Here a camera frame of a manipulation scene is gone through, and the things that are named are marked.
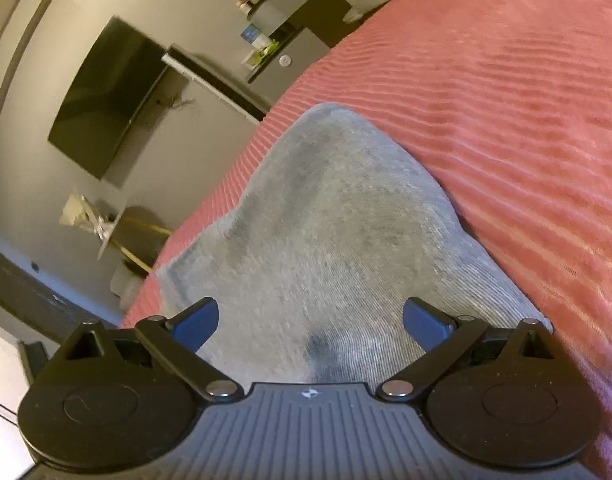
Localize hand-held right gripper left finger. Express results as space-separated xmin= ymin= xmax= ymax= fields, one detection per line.
xmin=47 ymin=297 xmax=243 ymax=404

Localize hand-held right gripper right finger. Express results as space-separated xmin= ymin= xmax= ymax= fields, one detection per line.
xmin=376 ymin=297 xmax=565 ymax=404

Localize grey pants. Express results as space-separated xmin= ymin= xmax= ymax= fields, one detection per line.
xmin=156 ymin=102 xmax=555 ymax=392

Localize white round stool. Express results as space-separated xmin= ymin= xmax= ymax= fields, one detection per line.
xmin=110 ymin=260 xmax=146 ymax=303

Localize gold tiered side table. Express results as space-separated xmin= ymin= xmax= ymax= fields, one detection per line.
xmin=97 ymin=207 xmax=173 ymax=277

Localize white wrapped bouquet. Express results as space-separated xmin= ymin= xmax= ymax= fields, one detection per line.
xmin=60 ymin=194 xmax=118 ymax=243

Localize pink ribbed blanket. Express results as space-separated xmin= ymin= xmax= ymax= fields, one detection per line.
xmin=118 ymin=0 xmax=612 ymax=480

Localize green item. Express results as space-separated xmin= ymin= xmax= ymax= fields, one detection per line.
xmin=245 ymin=41 xmax=279 ymax=68

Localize grey cabinet with white knob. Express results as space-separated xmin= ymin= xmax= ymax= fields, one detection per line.
xmin=246 ymin=27 xmax=333 ymax=107

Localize blue and white box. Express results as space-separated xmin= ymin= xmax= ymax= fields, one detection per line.
xmin=240 ymin=24 xmax=267 ymax=46

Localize black wall television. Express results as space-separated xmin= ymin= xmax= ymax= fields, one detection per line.
xmin=47 ymin=16 xmax=167 ymax=182

